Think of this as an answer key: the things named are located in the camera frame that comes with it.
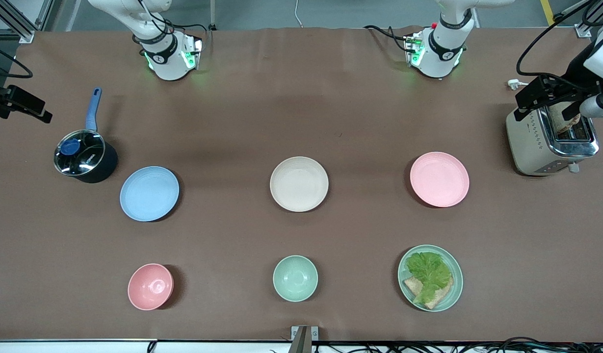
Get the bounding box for beige chrome toaster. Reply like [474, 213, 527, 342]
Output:
[506, 105, 600, 176]

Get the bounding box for beige plate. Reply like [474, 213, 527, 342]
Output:
[270, 156, 329, 212]

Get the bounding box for toast slice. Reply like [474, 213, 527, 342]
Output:
[549, 102, 579, 135]

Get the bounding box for brown bread slice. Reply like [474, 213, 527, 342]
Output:
[403, 277, 454, 310]

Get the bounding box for black right base cable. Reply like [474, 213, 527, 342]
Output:
[134, 0, 210, 36]

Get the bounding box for right base connector box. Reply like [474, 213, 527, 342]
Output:
[182, 36, 204, 70]

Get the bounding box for green bowl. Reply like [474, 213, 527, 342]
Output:
[273, 255, 318, 302]

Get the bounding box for dark pot with blue handle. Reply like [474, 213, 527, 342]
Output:
[53, 87, 119, 184]

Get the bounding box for aluminium frame profile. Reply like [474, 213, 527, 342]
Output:
[0, 0, 54, 44]
[551, 0, 603, 39]

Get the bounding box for black floor cable bundle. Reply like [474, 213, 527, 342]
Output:
[315, 336, 603, 353]

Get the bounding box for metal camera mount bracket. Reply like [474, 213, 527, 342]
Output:
[290, 326, 319, 353]

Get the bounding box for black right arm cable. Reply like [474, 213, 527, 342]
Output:
[0, 43, 33, 79]

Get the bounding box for pink bowl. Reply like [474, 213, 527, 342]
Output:
[128, 263, 174, 311]

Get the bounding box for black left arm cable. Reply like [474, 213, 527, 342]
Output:
[516, 0, 599, 78]

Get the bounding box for black left base cable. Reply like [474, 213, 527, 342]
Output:
[364, 25, 411, 52]

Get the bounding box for black base cable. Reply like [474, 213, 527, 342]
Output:
[134, 0, 210, 36]
[364, 25, 411, 52]

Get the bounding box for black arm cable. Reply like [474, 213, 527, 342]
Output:
[0, 43, 33, 79]
[516, 0, 599, 78]

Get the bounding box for glass lid with blue knob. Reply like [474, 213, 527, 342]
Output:
[54, 129, 106, 176]

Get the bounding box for green plate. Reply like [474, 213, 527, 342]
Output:
[398, 245, 464, 312]

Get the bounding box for light blue plate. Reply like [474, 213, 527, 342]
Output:
[120, 166, 180, 222]

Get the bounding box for left base connector box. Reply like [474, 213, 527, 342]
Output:
[404, 31, 424, 68]

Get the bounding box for base connector box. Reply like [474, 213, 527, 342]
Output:
[182, 36, 204, 70]
[404, 31, 424, 68]

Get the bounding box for pink plate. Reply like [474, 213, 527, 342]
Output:
[410, 151, 470, 208]

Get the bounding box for green lettuce leaf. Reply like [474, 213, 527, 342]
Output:
[405, 252, 453, 304]

